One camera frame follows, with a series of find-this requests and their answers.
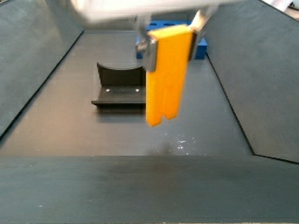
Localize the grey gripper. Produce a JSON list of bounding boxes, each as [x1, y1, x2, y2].
[[69, 0, 242, 72]]

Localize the yellow double-square peg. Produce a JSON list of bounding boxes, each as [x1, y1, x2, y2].
[[145, 24, 192, 126]]

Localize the blue foam shape board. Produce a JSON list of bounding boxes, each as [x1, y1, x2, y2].
[[134, 19, 209, 60]]

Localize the black curved peg holder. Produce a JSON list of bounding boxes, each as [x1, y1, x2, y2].
[[90, 64, 145, 107]]

